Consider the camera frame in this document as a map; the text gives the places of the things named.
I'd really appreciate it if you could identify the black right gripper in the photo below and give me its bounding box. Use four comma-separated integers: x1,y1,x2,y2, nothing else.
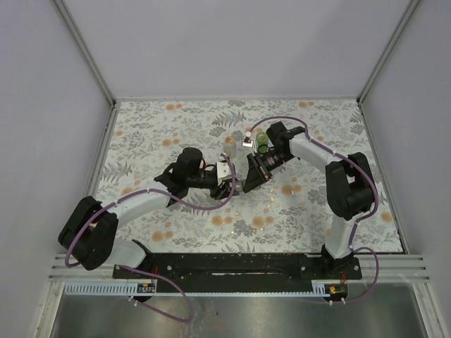
244,149,295,194

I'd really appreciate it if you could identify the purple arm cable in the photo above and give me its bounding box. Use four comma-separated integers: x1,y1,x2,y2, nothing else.
248,115,381,306
65,152,237,323

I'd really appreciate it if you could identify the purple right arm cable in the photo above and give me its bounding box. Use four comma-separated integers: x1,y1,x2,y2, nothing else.
248,115,381,306

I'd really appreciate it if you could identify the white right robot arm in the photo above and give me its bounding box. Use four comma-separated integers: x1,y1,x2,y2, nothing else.
242,116,378,279

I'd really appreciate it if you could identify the grey weekly pill organizer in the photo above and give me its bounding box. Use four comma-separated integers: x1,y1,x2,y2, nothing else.
235,180,245,193

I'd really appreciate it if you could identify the floral table mat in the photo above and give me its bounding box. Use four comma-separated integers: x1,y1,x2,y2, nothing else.
95,99,403,253

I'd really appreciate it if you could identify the green bottle cap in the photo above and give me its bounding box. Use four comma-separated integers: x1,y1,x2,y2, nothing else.
255,132,269,145

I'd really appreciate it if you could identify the aluminium corner post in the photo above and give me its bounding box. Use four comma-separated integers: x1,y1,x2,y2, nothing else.
357,0,422,107
51,0,116,106

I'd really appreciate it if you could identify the white cable duct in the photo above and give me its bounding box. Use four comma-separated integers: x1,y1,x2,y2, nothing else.
64,277,330,297

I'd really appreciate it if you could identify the right aluminium corner post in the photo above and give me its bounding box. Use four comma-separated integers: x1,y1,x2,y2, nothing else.
357,0,422,107

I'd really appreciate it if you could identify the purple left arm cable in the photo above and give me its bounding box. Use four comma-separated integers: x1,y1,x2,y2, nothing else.
65,152,237,323

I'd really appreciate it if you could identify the aluminium frame rail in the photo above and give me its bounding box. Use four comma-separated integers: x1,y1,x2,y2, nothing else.
47,254,430,283

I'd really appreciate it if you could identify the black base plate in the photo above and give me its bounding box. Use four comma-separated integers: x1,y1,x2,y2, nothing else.
112,251,363,293

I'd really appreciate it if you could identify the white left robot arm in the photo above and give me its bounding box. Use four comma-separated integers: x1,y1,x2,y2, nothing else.
58,147,237,278

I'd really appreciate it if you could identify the left aluminium corner post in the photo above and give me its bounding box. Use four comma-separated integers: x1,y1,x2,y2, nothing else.
51,0,116,106

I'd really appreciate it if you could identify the green pill bottle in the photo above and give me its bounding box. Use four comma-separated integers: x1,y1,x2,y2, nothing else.
254,141,268,155

